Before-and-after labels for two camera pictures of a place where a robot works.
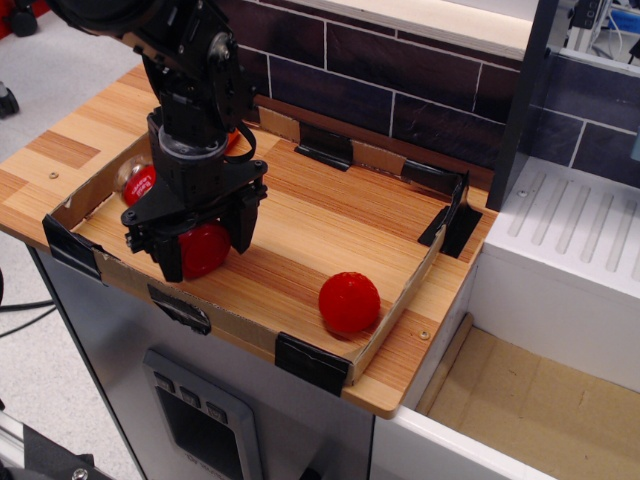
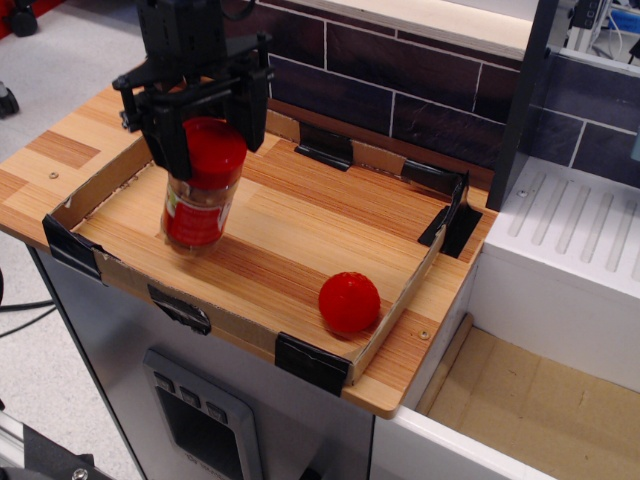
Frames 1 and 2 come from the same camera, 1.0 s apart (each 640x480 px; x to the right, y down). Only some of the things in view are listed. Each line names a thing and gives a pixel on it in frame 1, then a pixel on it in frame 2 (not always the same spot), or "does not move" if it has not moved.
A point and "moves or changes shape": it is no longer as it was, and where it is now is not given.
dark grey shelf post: [516, 143] does not move
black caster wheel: [8, 103] does not move
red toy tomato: [349, 302] does not move
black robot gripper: [198, 185] → [187, 54]
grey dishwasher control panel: [214, 435] does not move
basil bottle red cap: [204, 250] moves or changes shape
